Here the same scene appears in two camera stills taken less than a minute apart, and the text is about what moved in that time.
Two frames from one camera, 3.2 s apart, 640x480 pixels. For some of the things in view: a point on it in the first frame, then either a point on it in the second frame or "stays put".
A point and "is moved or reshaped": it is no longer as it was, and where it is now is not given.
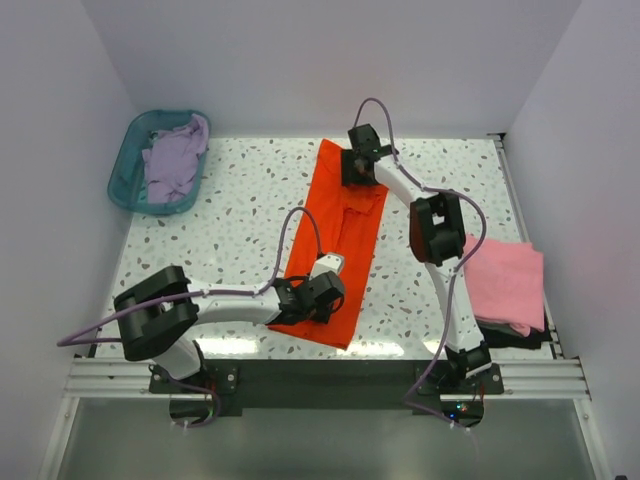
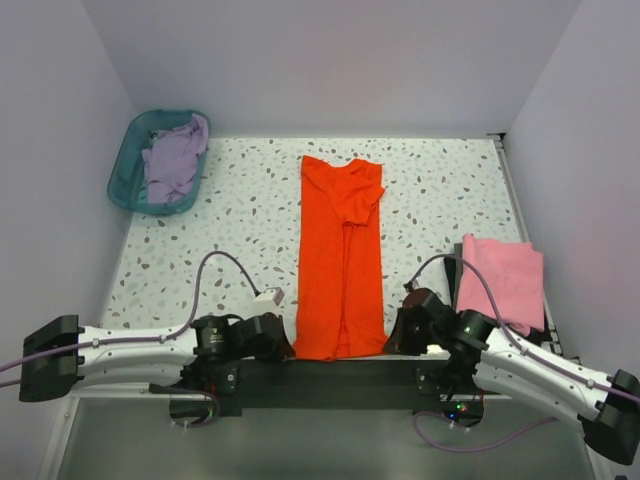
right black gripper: [348, 174] to [398, 342]
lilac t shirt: [172, 161] stays put
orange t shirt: [339, 219] is moved or reshaped
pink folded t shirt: [506, 281] stays put
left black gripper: [323, 316] to [281, 350]
